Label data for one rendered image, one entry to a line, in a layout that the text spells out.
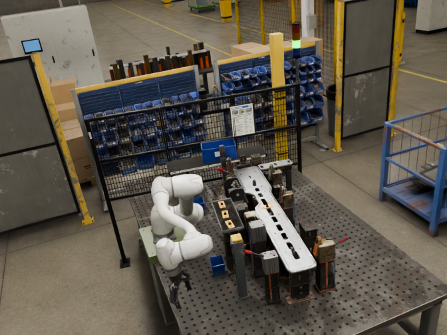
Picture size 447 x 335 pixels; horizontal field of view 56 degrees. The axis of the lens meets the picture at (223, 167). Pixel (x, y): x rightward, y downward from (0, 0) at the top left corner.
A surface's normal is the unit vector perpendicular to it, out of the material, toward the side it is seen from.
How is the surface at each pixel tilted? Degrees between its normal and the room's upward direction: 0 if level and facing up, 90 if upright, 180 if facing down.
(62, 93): 90
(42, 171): 91
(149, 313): 0
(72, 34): 90
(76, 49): 90
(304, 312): 0
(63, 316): 0
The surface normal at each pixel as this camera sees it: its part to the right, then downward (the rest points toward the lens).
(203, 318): -0.11, -0.89
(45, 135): 0.39, 0.40
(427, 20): -0.93, 0.25
